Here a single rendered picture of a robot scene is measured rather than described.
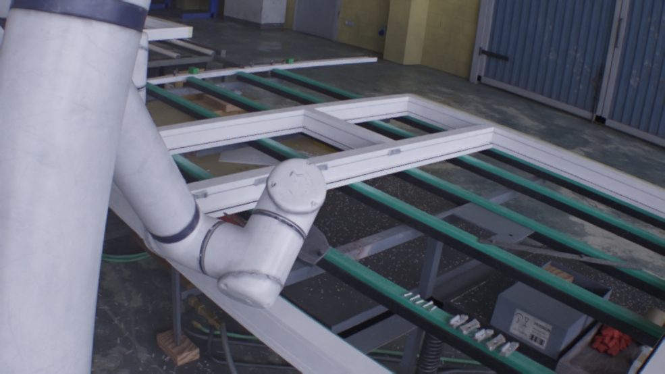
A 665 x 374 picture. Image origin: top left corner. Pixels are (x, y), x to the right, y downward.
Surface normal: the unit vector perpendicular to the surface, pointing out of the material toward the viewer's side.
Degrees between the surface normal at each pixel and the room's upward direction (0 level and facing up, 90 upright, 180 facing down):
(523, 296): 0
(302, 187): 48
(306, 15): 90
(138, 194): 121
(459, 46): 90
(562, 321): 0
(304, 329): 0
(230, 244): 40
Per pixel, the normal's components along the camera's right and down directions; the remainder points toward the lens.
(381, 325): 0.11, -0.92
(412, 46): 0.69, 0.34
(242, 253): -0.20, -0.49
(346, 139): -0.72, 0.18
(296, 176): 0.21, -0.39
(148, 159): 0.81, 0.39
